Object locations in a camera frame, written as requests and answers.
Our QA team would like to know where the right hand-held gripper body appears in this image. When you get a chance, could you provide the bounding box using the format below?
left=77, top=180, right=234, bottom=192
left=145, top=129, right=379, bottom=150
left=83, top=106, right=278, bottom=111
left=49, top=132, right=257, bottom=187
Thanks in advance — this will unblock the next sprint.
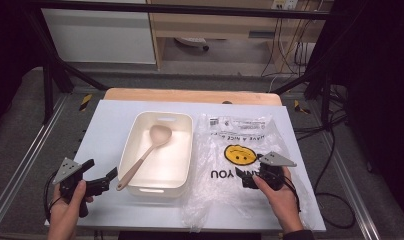
left=242, top=151, right=298, bottom=192

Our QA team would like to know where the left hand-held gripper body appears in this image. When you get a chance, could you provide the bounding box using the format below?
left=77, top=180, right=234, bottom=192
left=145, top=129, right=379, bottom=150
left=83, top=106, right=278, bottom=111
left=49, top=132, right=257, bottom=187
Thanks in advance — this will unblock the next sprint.
left=52, top=157, right=111, bottom=218

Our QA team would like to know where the clear smiley plastic bag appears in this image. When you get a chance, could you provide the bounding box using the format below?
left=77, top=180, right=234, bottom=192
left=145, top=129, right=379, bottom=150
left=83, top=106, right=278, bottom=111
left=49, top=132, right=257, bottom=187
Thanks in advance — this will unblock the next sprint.
left=181, top=113, right=316, bottom=233

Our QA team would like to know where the cream plastic bin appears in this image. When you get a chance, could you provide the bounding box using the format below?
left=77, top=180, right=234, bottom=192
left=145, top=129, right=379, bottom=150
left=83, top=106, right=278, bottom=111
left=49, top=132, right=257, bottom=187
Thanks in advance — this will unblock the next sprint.
left=117, top=110, right=194, bottom=198

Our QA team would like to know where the beige serving spoon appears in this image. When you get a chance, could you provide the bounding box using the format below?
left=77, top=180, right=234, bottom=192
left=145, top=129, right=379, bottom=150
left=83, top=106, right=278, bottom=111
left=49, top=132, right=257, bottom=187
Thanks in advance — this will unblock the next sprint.
left=115, top=124, right=173, bottom=192

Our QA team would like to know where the person's right hand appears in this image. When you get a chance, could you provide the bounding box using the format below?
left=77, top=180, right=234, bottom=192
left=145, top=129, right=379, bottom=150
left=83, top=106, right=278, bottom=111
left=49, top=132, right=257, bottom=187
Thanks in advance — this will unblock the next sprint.
left=252, top=168, right=303, bottom=231

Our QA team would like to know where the person's left hand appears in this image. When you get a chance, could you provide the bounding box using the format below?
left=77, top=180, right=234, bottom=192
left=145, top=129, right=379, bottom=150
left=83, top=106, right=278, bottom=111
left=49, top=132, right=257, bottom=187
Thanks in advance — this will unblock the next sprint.
left=47, top=181, right=94, bottom=229

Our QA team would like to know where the black metal stand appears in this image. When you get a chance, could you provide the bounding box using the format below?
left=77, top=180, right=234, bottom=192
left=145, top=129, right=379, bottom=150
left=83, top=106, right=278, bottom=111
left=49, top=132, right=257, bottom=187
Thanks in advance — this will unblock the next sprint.
left=24, top=6, right=109, bottom=124
left=273, top=59, right=334, bottom=131

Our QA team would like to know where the light wooden table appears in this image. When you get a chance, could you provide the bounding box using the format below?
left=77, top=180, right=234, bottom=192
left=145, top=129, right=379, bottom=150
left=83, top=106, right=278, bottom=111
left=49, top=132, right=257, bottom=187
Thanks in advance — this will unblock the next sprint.
left=103, top=87, right=284, bottom=107

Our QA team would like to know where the black curtain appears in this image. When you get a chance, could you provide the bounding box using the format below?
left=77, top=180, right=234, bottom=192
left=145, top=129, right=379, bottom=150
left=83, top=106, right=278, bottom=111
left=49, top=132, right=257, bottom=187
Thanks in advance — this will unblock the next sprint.
left=314, top=0, right=404, bottom=228
left=0, top=0, right=46, bottom=131

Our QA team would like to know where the white cabinet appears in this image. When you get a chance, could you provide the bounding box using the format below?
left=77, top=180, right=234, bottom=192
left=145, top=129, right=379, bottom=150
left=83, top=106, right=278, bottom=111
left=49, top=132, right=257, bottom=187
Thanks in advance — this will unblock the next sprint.
left=41, top=8, right=157, bottom=65

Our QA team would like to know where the white chair base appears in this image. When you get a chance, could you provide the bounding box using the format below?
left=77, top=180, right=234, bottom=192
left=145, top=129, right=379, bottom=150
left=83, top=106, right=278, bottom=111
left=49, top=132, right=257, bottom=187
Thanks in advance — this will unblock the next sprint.
left=174, top=36, right=210, bottom=52

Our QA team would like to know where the wooden desk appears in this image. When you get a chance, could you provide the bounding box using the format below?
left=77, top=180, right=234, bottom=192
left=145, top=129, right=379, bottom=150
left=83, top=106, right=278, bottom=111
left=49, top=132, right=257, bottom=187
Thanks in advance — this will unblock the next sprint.
left=146, top=0, right=334, bottom=71

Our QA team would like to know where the right hand-held gripper cable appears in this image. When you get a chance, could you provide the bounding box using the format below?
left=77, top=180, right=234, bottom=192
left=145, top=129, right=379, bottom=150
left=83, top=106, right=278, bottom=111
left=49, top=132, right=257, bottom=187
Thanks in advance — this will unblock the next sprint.
left=282, top=173, right=303, bottom=214

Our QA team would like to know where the hand-held gripper cable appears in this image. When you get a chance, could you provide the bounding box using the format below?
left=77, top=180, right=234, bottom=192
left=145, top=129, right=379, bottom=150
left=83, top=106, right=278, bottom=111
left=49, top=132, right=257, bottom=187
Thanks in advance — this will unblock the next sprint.
left=43, top=170, right=63, bottom=223
left=282, top=173, right=303, bottom=214

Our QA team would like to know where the left hand-held gripper cable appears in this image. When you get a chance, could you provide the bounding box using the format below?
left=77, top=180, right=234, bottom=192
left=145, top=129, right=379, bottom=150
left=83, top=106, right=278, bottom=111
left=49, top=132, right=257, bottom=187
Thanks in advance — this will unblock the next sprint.
left=43, top=170, right=63, bottom=223

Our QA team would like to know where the metal floor rail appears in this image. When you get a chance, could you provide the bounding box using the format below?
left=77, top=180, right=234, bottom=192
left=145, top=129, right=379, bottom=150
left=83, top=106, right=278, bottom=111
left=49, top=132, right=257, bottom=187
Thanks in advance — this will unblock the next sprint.
left=318, top=133, right=381, bottom=240
left=0, top=94, right=69, bottom=228

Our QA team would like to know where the black floor cable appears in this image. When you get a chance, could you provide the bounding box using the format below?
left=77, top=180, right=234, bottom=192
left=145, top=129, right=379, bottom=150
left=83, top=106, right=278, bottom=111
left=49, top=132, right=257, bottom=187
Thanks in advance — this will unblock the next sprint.
left=294, top=109, right=356, bottom=230

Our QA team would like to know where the bundle of hanging cables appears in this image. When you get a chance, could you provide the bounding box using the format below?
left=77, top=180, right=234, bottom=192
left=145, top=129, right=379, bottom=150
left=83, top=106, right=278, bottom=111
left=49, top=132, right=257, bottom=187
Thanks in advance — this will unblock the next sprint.
left=260, top=16, right=316, bottom=79

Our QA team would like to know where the white wall socket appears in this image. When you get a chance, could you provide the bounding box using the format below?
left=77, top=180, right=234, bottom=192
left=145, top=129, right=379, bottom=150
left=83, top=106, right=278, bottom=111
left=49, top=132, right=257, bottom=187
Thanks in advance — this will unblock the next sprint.
left=271, top=0, right=299, bottom=11

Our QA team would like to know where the black frame bar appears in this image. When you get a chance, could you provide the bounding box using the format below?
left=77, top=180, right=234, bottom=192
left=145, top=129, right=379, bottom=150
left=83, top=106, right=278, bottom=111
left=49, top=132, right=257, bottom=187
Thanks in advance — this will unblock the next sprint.
left=26, top=0, right=338, bottom=20

